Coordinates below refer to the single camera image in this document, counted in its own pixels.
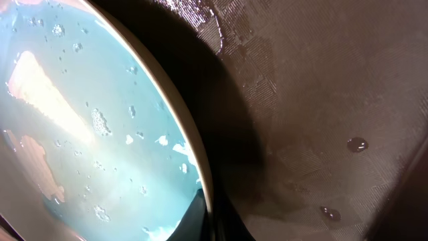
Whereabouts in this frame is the white plate top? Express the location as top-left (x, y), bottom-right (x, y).
top-left (1, 1), bottom-right (212, 240)

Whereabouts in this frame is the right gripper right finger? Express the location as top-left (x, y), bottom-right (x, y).
top-left (213, 193), bottom-right (255, 241)

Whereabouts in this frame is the brown serving tray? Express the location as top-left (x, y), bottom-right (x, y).
top-left (98, 0), bottom-right (427, 240)

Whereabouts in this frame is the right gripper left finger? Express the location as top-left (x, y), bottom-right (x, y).
top-left (167, 189), bottom-right (209, 241)

